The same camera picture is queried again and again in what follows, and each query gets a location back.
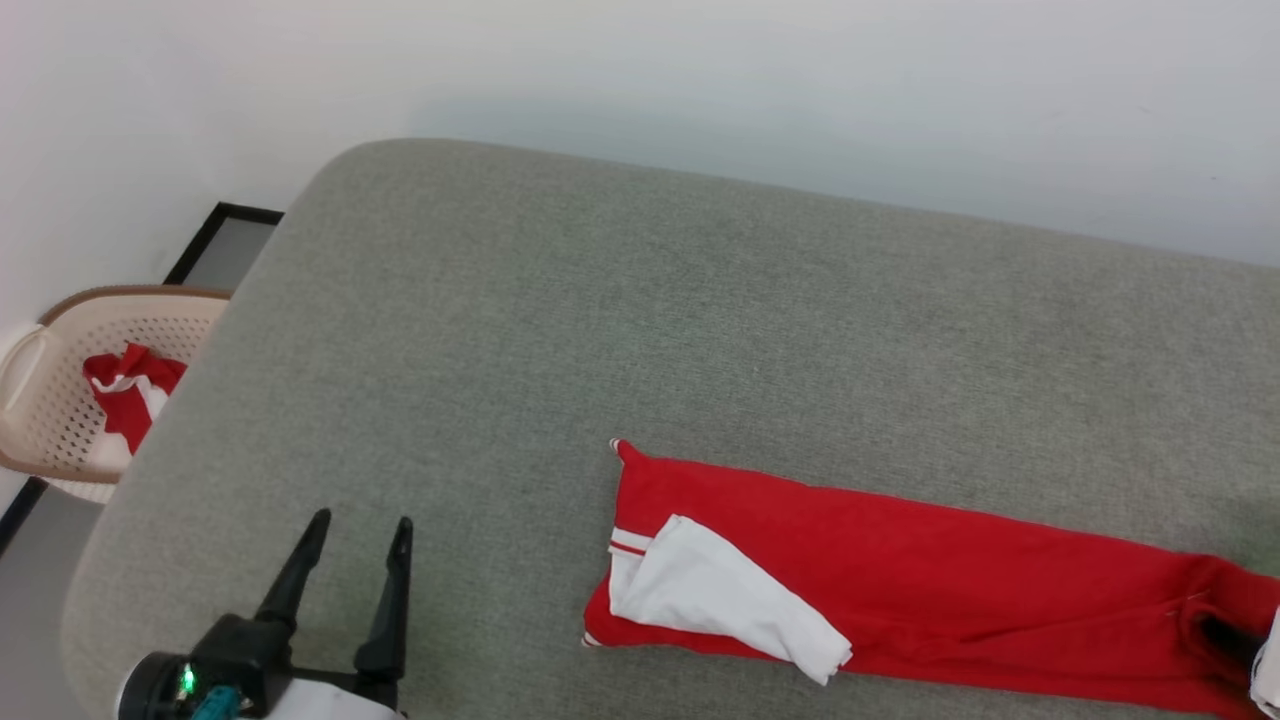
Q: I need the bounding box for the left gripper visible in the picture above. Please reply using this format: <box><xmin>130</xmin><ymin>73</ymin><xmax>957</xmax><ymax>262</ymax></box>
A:
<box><xmin>118</xmin><ymin>508</ymin><xmax>414</xmax><ymax>720</ymax></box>

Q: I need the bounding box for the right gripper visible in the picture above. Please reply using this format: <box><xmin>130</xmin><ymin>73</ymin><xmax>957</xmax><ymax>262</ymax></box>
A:
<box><xmin>1197</xmin><ymin>607</ymin><xmax>1280</xmax><ymax>714</ymax></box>

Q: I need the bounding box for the red garment with white stripes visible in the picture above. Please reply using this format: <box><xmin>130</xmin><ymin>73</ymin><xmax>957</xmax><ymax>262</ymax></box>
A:
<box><xmin>582</xmin><ymin>438</ymin><xmax>1280</xmax><ymax>720</ymax></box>

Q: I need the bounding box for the red and white garment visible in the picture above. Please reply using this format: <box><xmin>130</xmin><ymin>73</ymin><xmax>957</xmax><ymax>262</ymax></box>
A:
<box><xmin>82</xmin><ymin>342</ymin><xmax>189</xmax><ymax>457</ymax></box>

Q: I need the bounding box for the beige perforated laundry basket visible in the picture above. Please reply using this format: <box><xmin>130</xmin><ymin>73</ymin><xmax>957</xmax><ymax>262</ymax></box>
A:
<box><xmin>0</xmin><ymin>285</ymin><xmax>234</xmax><ymax>506</ymax></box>

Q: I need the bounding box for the black-framed grey panel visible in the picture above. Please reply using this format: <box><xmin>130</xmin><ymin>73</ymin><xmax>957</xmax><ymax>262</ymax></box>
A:
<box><xmin>163</xmin><ymin>202</ymin><xmax>285</xmax><ymax>292</ymax></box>

